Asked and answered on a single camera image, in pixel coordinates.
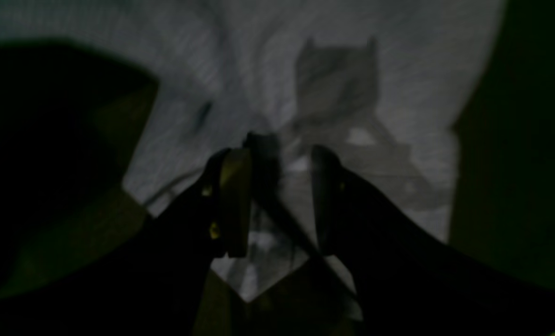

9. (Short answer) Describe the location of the blue-grey t-shirt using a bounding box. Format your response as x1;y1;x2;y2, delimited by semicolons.
0;0;506;304

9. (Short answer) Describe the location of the black table cloth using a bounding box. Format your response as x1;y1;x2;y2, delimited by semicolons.
0;0;555;336

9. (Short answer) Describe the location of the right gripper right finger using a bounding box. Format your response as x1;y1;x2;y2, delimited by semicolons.
311;145;555;336

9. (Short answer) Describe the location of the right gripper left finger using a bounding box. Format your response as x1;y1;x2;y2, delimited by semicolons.
0;135;280;336

